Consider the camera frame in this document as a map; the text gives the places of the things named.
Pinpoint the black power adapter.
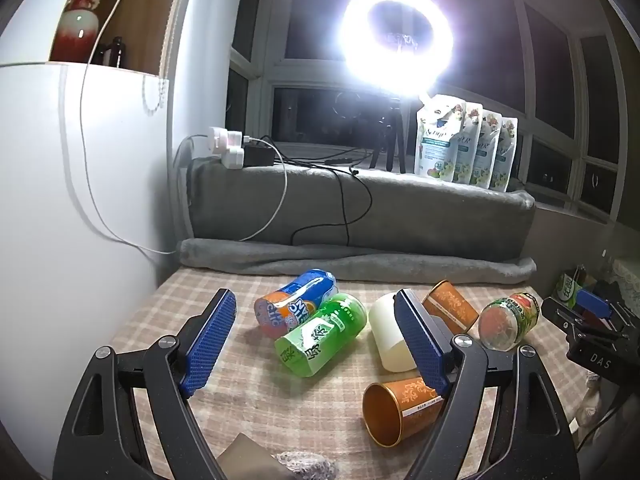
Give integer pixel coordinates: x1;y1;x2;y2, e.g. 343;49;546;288
243;143;276;168

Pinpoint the orange paper cup far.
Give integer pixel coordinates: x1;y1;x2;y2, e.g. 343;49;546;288
422;280;478;335

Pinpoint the cream white plastic cup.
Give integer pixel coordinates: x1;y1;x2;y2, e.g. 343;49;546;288
368;292;416;373

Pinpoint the grey knitted object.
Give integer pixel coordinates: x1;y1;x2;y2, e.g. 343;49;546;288
274;451;337;480

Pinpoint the checkered beige table cloth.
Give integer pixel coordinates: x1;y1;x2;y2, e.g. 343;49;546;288
111;268;588;479

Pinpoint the black tripod stand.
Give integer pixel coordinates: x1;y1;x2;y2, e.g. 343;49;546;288
369;98;407;174

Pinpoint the black cable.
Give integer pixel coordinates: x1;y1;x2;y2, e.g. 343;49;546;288
271;146;374;247

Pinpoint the clear cup with fruit label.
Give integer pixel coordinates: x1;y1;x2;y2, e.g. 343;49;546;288
477;292;540;351

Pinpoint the brown cardboard piece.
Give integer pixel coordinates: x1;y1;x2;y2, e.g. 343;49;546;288
217;434;295;480

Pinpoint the red white ceramic vase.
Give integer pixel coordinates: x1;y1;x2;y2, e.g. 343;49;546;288
50;0;101;63

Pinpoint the orange paper cup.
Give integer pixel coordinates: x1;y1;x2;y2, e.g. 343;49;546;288
362;377;444;448
422;280;478;335

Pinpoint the grey sofa back cushion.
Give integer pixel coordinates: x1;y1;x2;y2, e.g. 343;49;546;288
186;158;535;262

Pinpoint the white power strip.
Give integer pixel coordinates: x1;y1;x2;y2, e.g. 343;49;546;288
207;127;250;170

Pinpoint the orange paper cup near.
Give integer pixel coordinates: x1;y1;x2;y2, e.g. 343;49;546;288
362;377;444;448

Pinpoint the bright ring light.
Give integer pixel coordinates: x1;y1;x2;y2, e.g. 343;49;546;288
336;0;454;99

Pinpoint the white refill pouch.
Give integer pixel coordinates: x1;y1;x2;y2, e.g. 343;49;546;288
414;94;466;182
489;117;518;192
470;110;502;188
452;102;484;184

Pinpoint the green paper shopping bag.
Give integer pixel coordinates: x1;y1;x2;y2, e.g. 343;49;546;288
553;266;588;309

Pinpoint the dark brown glass bottle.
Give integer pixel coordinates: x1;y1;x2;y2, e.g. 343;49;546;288
103;36;126;68

